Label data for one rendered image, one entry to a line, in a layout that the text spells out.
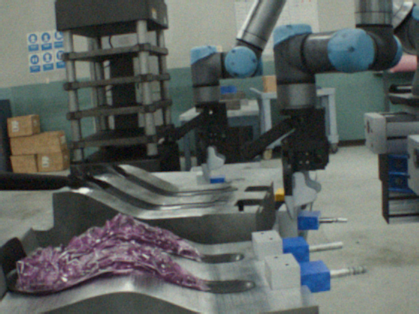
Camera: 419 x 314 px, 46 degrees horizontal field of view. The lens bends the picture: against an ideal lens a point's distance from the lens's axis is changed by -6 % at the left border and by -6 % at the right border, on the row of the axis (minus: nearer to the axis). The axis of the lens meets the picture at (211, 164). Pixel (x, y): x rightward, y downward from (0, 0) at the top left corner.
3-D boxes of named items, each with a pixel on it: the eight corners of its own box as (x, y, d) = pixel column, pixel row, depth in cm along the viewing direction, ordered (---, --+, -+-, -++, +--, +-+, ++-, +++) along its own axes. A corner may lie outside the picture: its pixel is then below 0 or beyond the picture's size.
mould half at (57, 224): (275, 220, 112) (271, 158, 110) (258, 263, 87) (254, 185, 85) (67, 222, 123) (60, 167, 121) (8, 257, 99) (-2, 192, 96)
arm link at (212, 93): (190, 88, 138) (194, 87, 146) (191, 105, 139) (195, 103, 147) (218, 86, 137) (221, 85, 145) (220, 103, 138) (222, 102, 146)
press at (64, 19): (185, 171, 646) (170, 4, 613) (165, 200, 495) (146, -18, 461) (111, 176, 654) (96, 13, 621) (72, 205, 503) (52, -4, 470)
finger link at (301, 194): (316, 222, 94) (315, 171, 94) (283, 222, 96) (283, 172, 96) (318, 221, 96) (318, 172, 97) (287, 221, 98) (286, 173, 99)
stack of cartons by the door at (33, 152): (72, 167, 762) (65, 111, 748) (64, 170, 730) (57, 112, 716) (21, 170, 769) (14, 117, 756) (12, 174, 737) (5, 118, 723)
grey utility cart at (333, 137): (329, 149, 729) (326, 82, 714) (340, 154, 678) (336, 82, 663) (253, 155, 724) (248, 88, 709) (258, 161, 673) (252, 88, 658)
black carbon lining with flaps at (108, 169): (240, 196, 106) (237, 150, 105) (224, 218, 91) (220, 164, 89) (86, 199, 114) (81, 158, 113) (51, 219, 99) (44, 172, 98)
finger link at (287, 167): (290, 196, 94) (290, 147, 95) (282, 196, 95) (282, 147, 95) (295, 195, 98) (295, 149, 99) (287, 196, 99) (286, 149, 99)
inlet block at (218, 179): (245, 187, 147) (245, 168, 147) (245, 191, 143) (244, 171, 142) (199, 190, 149) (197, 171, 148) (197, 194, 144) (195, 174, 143)
